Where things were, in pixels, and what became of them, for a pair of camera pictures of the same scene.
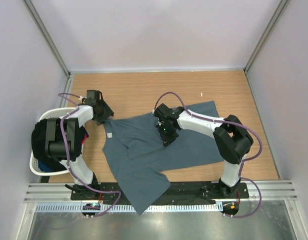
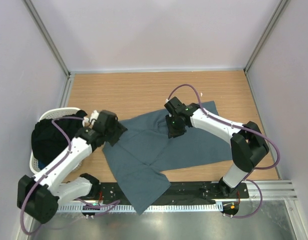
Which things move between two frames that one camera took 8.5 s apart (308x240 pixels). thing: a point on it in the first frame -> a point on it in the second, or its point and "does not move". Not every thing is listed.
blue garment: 45,168 does not move
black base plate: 178,191 does not move
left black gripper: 107,112 -> 119,128
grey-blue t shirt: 135,150 does not move
